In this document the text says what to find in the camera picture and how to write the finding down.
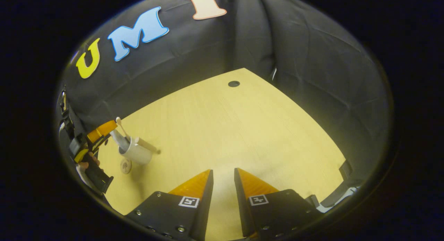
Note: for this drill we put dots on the beige toothbrush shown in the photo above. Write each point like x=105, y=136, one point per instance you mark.
x=122, y=128

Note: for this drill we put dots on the black backdrop cloth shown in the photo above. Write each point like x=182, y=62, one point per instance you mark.
x=312, y=78

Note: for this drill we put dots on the light wooden desktop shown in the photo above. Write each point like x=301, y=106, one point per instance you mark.
x=242, y=130

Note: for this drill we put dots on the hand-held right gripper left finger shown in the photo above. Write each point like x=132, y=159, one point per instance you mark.
x=205, y=206

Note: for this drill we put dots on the white cup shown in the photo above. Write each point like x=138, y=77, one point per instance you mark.
x=140, y=156

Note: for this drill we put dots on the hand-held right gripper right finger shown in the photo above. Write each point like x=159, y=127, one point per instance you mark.
x=242, y=206

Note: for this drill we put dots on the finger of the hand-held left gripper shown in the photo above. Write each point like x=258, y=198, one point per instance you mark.
x=102, y=130

